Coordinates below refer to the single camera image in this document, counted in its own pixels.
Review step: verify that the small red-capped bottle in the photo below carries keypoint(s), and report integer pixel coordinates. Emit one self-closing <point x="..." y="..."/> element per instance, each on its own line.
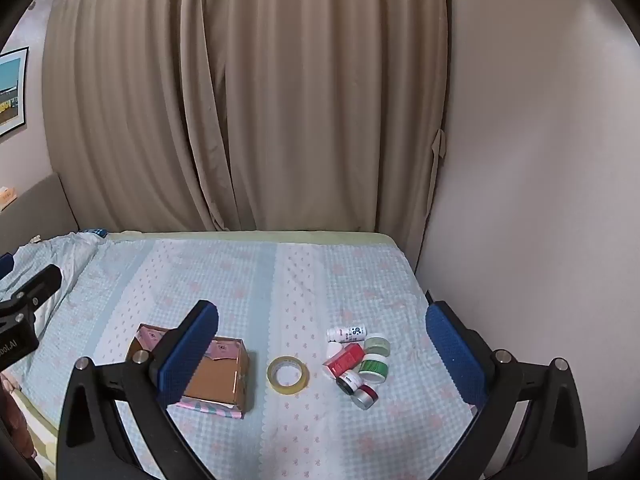
<point x="366" y="396"/>

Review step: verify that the yellow striped cloth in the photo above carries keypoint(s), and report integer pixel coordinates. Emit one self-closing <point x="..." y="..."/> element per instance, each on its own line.
<point x="40" y="435"/>

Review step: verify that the small orange box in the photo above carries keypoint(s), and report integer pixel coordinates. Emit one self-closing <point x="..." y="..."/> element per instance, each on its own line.
<point x="6" y="197"/>

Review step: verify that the grey padded headboard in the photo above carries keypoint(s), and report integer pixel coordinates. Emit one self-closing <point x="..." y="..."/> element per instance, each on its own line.
<point x="42" y="212"/>

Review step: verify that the white bottle green band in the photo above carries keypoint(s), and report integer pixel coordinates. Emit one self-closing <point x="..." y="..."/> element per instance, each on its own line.
<point x="377" y="345"/>

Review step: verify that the cardboard box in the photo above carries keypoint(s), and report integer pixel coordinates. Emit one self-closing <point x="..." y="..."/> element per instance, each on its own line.
<point x="212" y="377"/>

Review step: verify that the blue patterned cloth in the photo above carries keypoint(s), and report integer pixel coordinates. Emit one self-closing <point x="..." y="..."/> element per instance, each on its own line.
<point x="96" y="233"/>

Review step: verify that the light blue floral quilt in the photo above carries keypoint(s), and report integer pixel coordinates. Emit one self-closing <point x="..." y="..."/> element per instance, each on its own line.
<point x="55" y="260"/>

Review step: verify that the red and white box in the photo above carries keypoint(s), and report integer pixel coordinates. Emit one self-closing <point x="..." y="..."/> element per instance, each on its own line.
<point x="345" y="358"/>

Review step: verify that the beige curtain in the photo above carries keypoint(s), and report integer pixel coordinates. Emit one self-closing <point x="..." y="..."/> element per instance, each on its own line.
<point x="260" y="95"/>

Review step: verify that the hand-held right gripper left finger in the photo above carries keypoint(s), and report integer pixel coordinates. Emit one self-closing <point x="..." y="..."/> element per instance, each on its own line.
<point x="187" y="355"/>

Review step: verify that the white jar green label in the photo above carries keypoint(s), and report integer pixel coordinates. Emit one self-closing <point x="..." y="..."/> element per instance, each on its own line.
<point x="374" y="367"/>

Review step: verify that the small white bottle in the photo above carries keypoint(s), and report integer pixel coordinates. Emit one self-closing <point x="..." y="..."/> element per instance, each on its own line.
<point x="347" y="332"/>

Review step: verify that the clear yellowish tape roll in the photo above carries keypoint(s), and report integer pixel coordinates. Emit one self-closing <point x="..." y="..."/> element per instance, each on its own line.
<point x="276" y="382"/>

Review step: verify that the framed wall poster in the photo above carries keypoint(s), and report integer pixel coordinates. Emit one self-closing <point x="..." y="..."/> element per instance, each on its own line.
<point x="11" y="90"/>

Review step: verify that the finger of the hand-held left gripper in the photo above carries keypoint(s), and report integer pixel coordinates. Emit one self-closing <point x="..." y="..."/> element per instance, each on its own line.
<point x="5" y="266"/>
<point x="42" y="282"/>

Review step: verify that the small white cap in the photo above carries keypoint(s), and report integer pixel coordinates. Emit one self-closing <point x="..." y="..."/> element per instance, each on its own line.
<point x="334" y="348"/>

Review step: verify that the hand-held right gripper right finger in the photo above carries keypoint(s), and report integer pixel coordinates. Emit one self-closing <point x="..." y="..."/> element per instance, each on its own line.
<point x="455" y="360"/>

